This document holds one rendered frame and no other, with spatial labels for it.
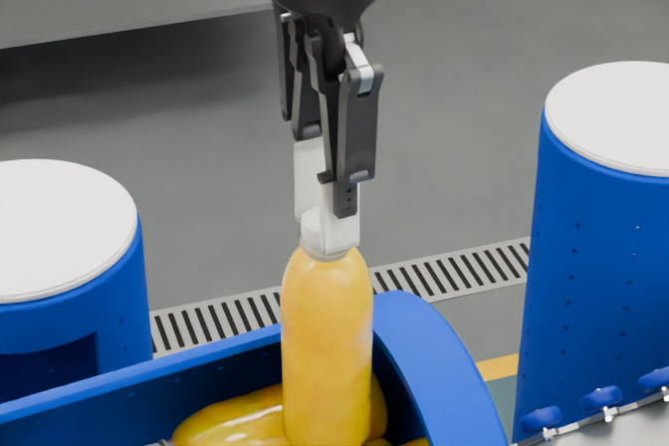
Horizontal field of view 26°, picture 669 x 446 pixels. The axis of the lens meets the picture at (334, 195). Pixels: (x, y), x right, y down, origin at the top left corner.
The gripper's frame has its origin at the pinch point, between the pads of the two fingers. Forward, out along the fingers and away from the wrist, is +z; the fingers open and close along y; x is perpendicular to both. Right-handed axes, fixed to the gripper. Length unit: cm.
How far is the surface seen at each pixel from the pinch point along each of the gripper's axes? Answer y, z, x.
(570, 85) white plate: 58, 36, -63
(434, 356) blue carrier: -2.6, 16.8, -8.4
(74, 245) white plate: 51, 36, 8
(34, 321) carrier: 45, 39, 15
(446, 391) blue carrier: -5.6, 17.9, -7.9
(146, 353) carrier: 51, 54, 1
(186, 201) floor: 199, 139, -54
